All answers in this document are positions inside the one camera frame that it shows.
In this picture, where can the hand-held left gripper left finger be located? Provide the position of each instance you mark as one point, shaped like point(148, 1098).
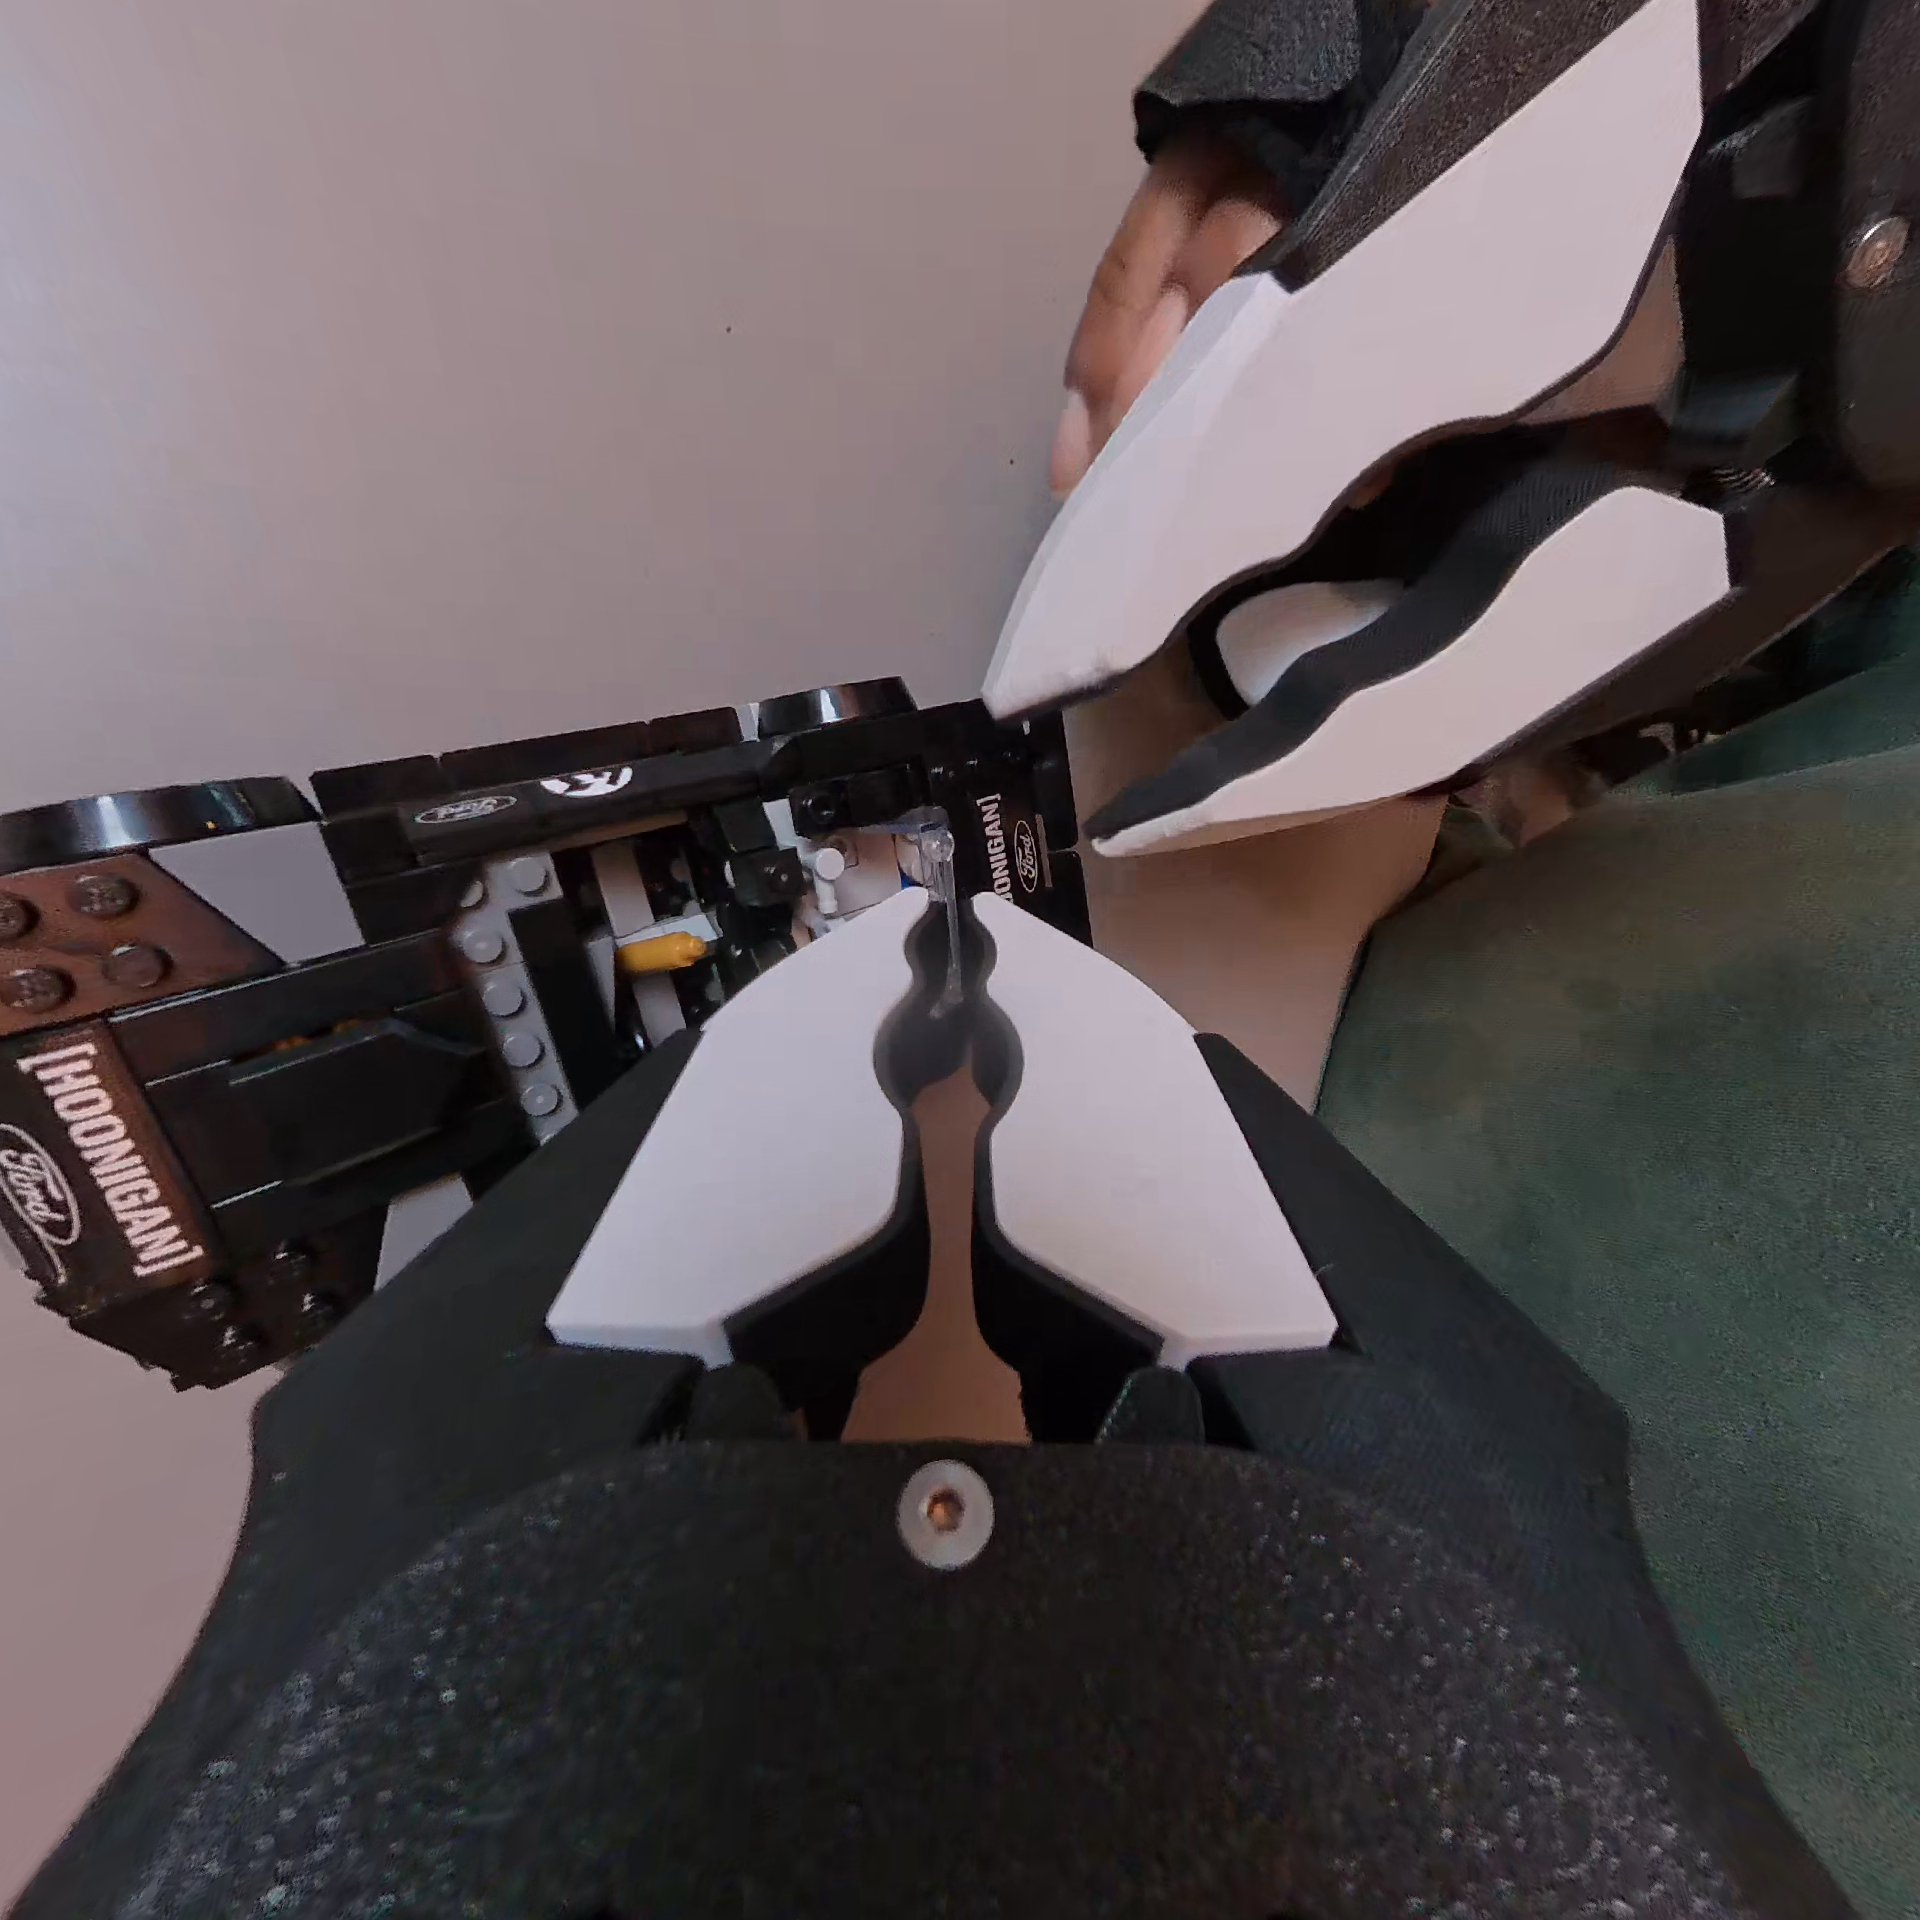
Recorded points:
point(752, 1173)

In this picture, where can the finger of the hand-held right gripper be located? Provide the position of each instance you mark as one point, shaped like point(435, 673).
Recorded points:
point(1501, 645)
point(1355, 362)

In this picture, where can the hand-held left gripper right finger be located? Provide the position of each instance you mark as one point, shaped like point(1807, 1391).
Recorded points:
point(1154, 1173)

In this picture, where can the clear lego piece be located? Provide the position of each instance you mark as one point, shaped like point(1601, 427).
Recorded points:
point(925, 855)

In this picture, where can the black lego car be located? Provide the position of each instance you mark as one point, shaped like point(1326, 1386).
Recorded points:
point(242, 1113)

